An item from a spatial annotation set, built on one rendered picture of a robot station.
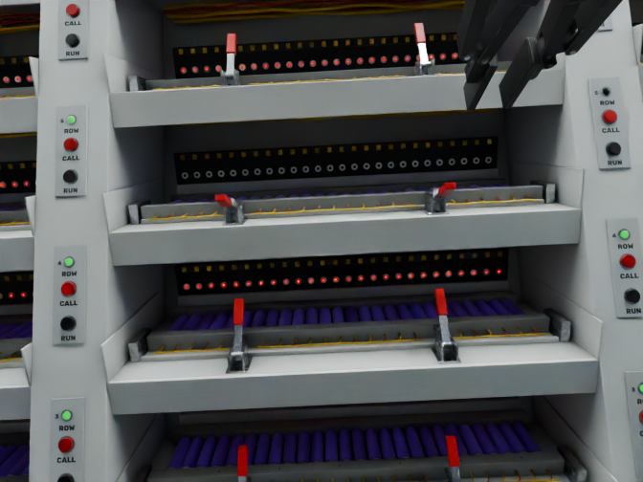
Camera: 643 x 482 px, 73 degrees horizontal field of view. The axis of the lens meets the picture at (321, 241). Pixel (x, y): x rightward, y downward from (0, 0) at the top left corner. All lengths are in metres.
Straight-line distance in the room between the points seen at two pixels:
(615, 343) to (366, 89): 0.45
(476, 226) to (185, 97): 0.42
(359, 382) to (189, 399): 0.21
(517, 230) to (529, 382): 0.19
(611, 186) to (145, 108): 0.62
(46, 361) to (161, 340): 0.14
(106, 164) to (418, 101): 0.42
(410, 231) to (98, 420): 0.45
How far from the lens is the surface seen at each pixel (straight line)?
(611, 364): 0.65
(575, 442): 0.73
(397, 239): 0.57
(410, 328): 0.63
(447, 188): 0.52
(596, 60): 0.72
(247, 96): 0.62
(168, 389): 0.60
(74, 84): 0.70
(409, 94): 0.62
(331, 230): 0.56
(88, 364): 0.63
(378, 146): 0.75
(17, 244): 0.68
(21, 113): 0.73
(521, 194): 0.67
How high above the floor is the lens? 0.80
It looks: 6 degrees up
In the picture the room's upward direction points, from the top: 3 degrees counter-clockwise
